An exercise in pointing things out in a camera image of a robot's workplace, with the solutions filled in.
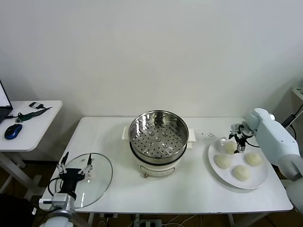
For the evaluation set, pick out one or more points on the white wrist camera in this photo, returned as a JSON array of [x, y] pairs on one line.
[[235, 127], [45, 204]]

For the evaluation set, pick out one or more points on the white steamed baozi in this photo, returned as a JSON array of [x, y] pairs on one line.
[[240, 172], [222, 161], [229, 147], [254, 159]]

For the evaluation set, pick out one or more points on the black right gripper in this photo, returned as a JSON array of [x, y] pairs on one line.
[[241, 137]]

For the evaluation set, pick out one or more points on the round glass pot lid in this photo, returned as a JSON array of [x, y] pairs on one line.
[[101, 175]]

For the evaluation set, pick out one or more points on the white side table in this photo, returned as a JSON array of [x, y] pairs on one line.
[[42, 132]]

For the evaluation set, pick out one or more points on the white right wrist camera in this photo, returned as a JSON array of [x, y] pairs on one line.
[[235, 127]]

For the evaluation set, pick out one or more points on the dark laptop computer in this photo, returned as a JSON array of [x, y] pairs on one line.
[[4, 111]]

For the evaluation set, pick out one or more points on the blue black computer mouse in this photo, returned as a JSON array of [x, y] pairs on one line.
[[13, 131]]

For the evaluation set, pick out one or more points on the white floor power strip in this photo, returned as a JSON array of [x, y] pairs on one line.
[[149, 223]]

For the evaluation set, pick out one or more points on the black under-table control box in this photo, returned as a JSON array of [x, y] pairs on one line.
[[111, 215]]

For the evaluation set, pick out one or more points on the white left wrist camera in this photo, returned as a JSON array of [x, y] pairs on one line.
[[45, 204]]

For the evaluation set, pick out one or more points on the perforated steel steamer basket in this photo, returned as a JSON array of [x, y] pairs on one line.
[[142, 125]]

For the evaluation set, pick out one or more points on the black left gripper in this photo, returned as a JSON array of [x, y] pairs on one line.
[[72, 175]]

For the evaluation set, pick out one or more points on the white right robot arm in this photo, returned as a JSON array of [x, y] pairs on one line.
[[274, 139]]

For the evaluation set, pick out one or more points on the cream electric cooking pot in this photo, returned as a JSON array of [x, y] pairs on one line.
[[156, 169]]

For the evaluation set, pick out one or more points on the large white plate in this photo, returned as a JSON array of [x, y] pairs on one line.
[[258, 173]]

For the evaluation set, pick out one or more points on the small black white device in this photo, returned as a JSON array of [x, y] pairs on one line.
[[35, 105]]

